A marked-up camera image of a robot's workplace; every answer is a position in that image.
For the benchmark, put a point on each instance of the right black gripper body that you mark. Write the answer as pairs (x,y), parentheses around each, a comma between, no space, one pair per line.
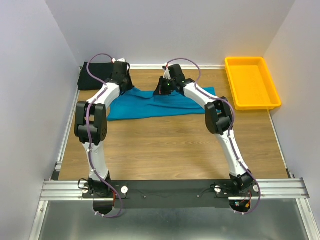
(167,86)

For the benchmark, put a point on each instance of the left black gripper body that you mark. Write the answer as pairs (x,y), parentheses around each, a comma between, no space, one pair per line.
(127,79)

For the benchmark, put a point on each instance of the blue t shirt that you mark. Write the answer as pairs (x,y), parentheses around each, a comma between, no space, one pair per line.
(138,104)

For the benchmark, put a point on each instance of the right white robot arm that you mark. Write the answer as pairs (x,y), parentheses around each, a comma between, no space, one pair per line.
(219,121)

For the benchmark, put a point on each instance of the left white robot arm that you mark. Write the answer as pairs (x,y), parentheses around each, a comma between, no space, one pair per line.
(91,125)

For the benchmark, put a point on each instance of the yellow plastic bin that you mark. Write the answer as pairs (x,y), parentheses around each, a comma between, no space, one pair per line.
(251,84)

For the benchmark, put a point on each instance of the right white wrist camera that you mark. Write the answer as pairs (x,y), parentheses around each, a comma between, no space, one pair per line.
(166,74)

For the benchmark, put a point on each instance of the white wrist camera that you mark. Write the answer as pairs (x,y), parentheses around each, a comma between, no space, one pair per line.
(123,60)
(166,74)

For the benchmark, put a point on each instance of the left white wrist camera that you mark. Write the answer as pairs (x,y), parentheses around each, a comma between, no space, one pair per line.
(123,60)

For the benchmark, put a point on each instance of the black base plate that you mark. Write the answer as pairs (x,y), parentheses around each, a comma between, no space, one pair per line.
(169,194)

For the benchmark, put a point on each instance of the aluminium frame rail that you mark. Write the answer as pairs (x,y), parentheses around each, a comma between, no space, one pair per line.
(291,188)

